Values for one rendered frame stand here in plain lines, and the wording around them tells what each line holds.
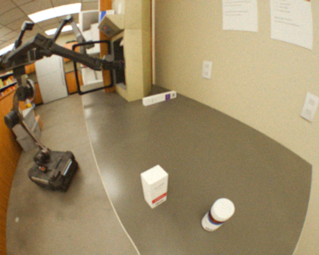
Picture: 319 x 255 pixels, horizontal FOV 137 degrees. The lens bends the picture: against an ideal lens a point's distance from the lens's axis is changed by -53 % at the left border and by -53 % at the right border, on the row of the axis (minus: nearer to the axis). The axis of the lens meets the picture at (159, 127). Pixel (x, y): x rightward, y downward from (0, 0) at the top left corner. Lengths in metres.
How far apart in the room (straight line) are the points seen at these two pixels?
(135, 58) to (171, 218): 0.81
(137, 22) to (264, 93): 0.80
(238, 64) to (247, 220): 0.69
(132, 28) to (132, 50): 0.14
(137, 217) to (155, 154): 0.22
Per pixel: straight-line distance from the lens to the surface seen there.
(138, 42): 0.87
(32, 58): 1.51
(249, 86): 0.75
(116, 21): 0.85
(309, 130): 0.74
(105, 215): 1.41
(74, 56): 0.89
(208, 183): 0.39
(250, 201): 0.40
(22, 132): 2.85
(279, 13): 0.77
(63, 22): 1.52
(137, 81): 0.88
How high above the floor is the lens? 1.24
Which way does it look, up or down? 32 degrees down
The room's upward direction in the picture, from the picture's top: straight up
